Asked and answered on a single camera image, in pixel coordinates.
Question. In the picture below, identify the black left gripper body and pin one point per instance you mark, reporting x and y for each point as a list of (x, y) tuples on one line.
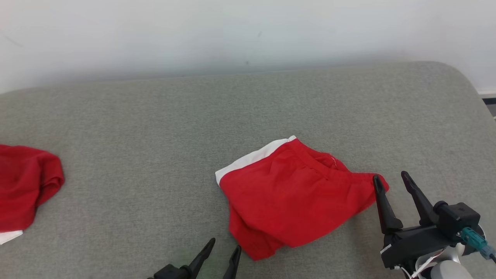
[(170, 273)]

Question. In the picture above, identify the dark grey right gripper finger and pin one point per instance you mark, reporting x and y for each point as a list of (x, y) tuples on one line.
[(422, 207), (385, 213)]

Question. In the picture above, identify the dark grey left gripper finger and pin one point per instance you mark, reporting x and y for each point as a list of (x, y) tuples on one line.
[(232, 267), (201, 259)]

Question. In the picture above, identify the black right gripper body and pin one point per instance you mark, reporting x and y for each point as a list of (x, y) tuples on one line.
[(410, 242)]

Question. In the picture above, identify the red shorts with white stripe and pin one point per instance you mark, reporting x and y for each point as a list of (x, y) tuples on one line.
[(290, 197)]

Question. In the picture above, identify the red jersey with white trim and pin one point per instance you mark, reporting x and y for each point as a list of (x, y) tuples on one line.
[(23, 186)]

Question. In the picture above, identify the grey fabric sofa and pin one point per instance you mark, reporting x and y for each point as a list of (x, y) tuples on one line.
[(155, 135)]

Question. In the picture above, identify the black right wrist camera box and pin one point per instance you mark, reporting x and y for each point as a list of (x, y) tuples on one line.
[(459, 217)]

